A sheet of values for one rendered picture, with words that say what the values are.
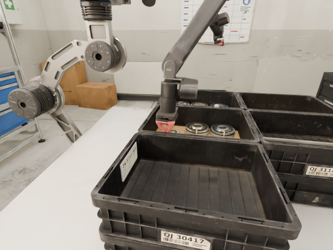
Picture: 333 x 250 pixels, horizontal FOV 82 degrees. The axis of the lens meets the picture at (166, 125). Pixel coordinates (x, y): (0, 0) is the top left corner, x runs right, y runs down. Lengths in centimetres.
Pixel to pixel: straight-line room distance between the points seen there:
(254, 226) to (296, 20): 394
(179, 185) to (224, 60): 342
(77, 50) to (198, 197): 97
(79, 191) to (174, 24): 336
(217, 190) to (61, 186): 58
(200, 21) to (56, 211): 76
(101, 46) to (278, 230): 93
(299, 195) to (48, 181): 92
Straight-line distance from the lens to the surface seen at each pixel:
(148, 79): 383
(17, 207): 87
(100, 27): 106
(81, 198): 79
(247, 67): 398
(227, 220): 40
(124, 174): 56
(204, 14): 69
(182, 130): 89
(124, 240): 50
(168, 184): 59
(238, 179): 65
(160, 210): 40
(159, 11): 384
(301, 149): 70
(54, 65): 130
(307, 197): 83
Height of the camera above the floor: 122
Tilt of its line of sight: 25 degrees down
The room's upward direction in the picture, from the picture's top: straight up
